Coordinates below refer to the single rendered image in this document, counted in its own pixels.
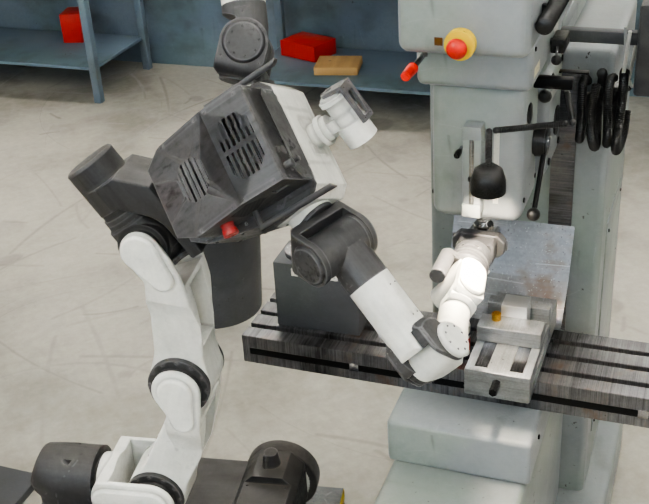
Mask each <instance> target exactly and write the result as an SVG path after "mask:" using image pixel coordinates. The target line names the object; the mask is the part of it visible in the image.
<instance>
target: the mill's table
mask: <svg viewBox="0 0 649 504"><path fill-rule="evenodd" d="M479 320H480V319H476V318H470V319H469V322H470V324H471V327H470V330H471V334H470V335H471V336H470V354H469V355H468V356H465V357H463V363H462V364H461V365H460V366H458V367H457V368H456V369H454V370H453V371H451V372H450V373H448V374H447V375H445V376H444V377H442V378H439V379H436V380H435V381H434V382H432V383H430V384H425V385H424V386H421V387H419V386H415V385H413V384H411V383H409V382H406V381H404V380H403V379H402V377H401V376H400V375H399V374H398V372H397V371H396V370H395V368H394V367H393V366H392V364H391V363H390V362H389V360H388V359H387V358H386V356H385V350H386V343H385V342H384V341H383V339H382V338H381V337H380V335H379V334H378V333H377V331H376V330H375V329H374V327H373V326H372V325H371V324H370V322H369V321H367V323H366V325H365V327H364V329H363V330H362V332H361V334H360V336H356V335H349V334H342V333H334V332H327V331H320V330H313V329H306V328H299V327H291V326H284V325H279V324H278V314H277V303H276V292H274V293H273V295H272V296H271V297H270V302H268V301H267V303H266V304H265V305H264V307H263V308H262V309H261V314H257V316H256V317H255V318H254V320H253V321H252V322H251V327H250V326H248V328H247V329H246V330H245V332H244V333H243V334H242V343H243V352H244V361H248V362H254V363H260V364H266V365H272V366H278V367H284V368H290V369H296V370H302V371H308V372H314V373H320V374H326V375H332V376H338V377H344V378H350V379H356V380H362V381H368V382H374V383H380V384H386V385H392V386H398V387H404V388H410V389H416V390H422V391H428V392H434V393H440V394H446V395H452V396H458V397H464V398H470V399H476V400H482V401H488V402H494V403H500V404H506V405H512V406H518V407H524V408H530V409H536V410H542V411H548V412H554V413H560V414H566V415H572V416H578V417H584V418H590V419H596V420H603V421H609V422H615V423H621V424H627V425H633V426H639V427H645V428H649V343H646V342H639V341H632V340H625V339H617V338H610V337H603V336H596V335H589V334H582V333H575V332H568V331H561V330H554V331H553V334H552V337H551V340H550V343H549V346H548V349H547V352H546V355H545V358H544V361H543V364H542V367H541V370H540V373H539V376H538V379H537V382H536V385H535V388H534V391H533V394H532V397H531V400H530V402H529V404H526V403H520V402H515V401H509V400H503V399H497V398H491V397H485V396H479V395H473V394H467V393H465V392H464V369H465V366H466V364H467V362H468V359H469V357H470V355H471V353H472V350H473V348H474V346H475V343H476V341H477V325H478V322H479Z"/></svg>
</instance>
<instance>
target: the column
mask: <svg viewBox="0 0 649 504"><path fill-rule="evenodd" d="M636 10H637V0H587V1H586V3H585V5H584V7H583V9H582V11H581V13H580V15H579V17H578V19H577V20H576V22H575V24H574V26H575V27H595V28H615V29H624V26H627V27H628V29H635V22H636ZM563 54H564V61H563V62H562V69H574V70H590V73H589V75H590V76H591V78H592V83H591V84H590V85H587V92H590V89H591V86H592V84H593V83H597V80H598V77H597V74H596V73H597V71H598V70H599V69H600V68H605V69H606V70H607V73H608V75H610V74H612V73H616V74H617V75H618V80H617V81H616V82H619V72H620V70H621V68H623V62H624V45H619V44H601V43H582V42H569V44H568V46H567V48H566V50H565V52H564V53H563ZM581 75H583V74H568V73H562V76H572V77H574V87H573V89H572V90H570V94H571V99H572V103H573V108H574V113H575V117H576V122H577V115H578V114H577V110H578V109H577V108H578V107H577V105H578V104H577V103H578V102H577V101H578V100H577V99H578V97H577V96H578V92H577V91H578V82H579V78H580V76H581ZM608 75H607V77H608ZM430 113H431V208H432V267H433V266H434V264H435V262H436V260H437V258H438V256H439V254H440V252H441V251H442V249H444V248H450V249H451V241H452V232H453V223H454V215H451V214H444V213H440V212H439V211H438V210H437V209H436V208H435V206H434V194H433V193H432V190H433V85H430ZM601 128H602V130H601V131H602V133H601V135H602V136H601V145H600V148H599V150H598V151H596V152H594V151H591V150H590V149H589V146H588V143H587V136H585V139H584V141H583V142H582V143H581V144H578V143H576V142H575V132H576V125H575V126H571V125H570V124H569V125H568V126H567V127H560V128H559V134H558V136H560V142H559V144H558V145H557V147H556V149H555V152H554V154H553V156H552V159H551V161H550V165H549V166H548V168H547V170H546V172H545V173H544V174H543V177H542V183H541V189H540V195H539V201H538V207H537V209H538V210H539V211H540V218H539V219H538V220H537V221H530V220H529V219H528V218H527V215H526V214H527V211H528V210H529V209H530V208H532V203H533V197H534V191H535V185H536V180H537V175H536V178H535V180H534V187H533V190H532V192H531V194H530V197H529V199H528V201H527V203H526V206H525V208H524V210H523V212H522V214H521V216H520V217H519V218H518V219H516V220H518V221H527V222H536V223H545V224H554V225H563V226H572V227H575V230H574V238H573V247H572V255H571V264H570V272H569V280H568V287H567V294H566V300H565V306H564V313H563V319H562V325H561V329H562V330H564V331H568V332H575V333H582V334H589V335H596V336H603V337H609V333H610V321H611V309H612V297H613V285H614V273H615V261H616V249H617V237H618V225H619V213H620V201H621V190H622V177H623V165H624V153H625V145H624V148H623V150H622V152H621V153H620V154H619V155H613V154H612V152H611V147H609V148H604V147H603V146H602V139H603V116H602V127H601ZM598 422H599V420H596V419H590V418H584V417H578V416H572V415H566V414H563V422H562V438H561V454H560V471H559V488H564V489H569V490H575V491H580V490H582V489H583V488H584V484H585V479H586V475H587V471H588V466H589V462H590V457H591V453H592V449H593V444H594V440H595V436H596V431H597V427H598Z"/></svg>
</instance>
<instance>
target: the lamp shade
mask: <svg viewBox="0 0 649 504"><path fill-rule="evenodd" d="M470 193H471V195H472V196H474V197H476V198H479V199H486V200H491V199H497V198H500V197H503V196H504V195H505V194H506V177H505V174H504V171H503V168H502V167H501V166H499V165H497V164H495V163H493V162H492V164H491V165H486V164H485V162H484V163H482V164H480V165H478V166H476V167H475V168H474V170H473V173H472V176H471V179H470Z"/></svg>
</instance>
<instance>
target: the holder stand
mask: <svg viewBox="0 0 649 504"><path fill-rule="evenodd" d="M273 271H274V281H275V292H276V303H277V314H278V324H279V325H284V326H291V327H299V328H306V329H313V330H320V331H327V332H334V333H342V334H349V335H356V336H360V334H361V332H362V330H363V329H364V327H365V325H366V323H367V321H368V320H367V318H366V317H365V316H364V314H363V313H362V312H361V310H360V309H359V308H358V306H357V305H356V304H355V302H354V301H353V300H352V298H351V297H350V296H349V294H348V293H347V292H346V290H345V289H344V288H343V286H342V285H341V283H340V281H339V280H338V279H337V277H336V276H335V277H334V278H332V279H331V280H330V282H329V283H327V284H326V285H324V286H323V287H314V286H312V285H310V284H309V283H307V282H306V281H304V280H303V279H301V278H300V277H298V276H297V275H296V274H294V273H293V271H292V257H291V240H289V241H288V243H287V244H286V245H285V246H284V248H283V249H282V250H281V252H280V253H279V254H278V256H277V257H276V258H275V260H274V261H273Z"/></svg>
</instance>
